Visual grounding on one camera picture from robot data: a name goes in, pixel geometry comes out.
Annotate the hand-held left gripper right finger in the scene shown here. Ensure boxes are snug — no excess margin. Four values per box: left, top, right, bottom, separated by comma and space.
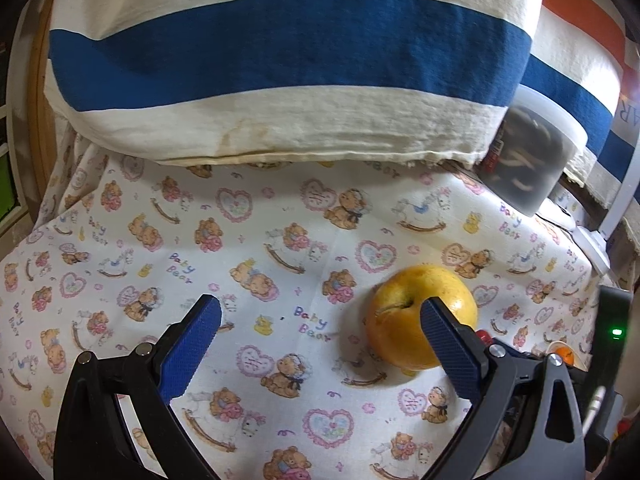
420, 297, 586, 480

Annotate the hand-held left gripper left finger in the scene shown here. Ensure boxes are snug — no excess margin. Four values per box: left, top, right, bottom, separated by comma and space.
52, 294, 223, 480

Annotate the striped cloth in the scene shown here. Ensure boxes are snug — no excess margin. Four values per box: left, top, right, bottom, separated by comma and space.
42, 0, 640, 206

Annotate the wooden door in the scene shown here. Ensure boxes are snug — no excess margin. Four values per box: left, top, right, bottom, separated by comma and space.
0, 0, 66, 231

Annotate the white remote control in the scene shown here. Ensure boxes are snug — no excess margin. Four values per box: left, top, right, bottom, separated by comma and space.
537, 195, 581, 231

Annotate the white desk lamp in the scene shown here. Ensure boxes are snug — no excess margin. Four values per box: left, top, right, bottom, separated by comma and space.
575, 75, 640, 276

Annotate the bear print cloth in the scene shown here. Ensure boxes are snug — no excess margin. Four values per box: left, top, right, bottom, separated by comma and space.
0, 130, 616, 480

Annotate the lidded clear plastic container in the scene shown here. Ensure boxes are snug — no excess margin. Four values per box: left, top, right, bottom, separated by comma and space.
472, 85, 587, 217

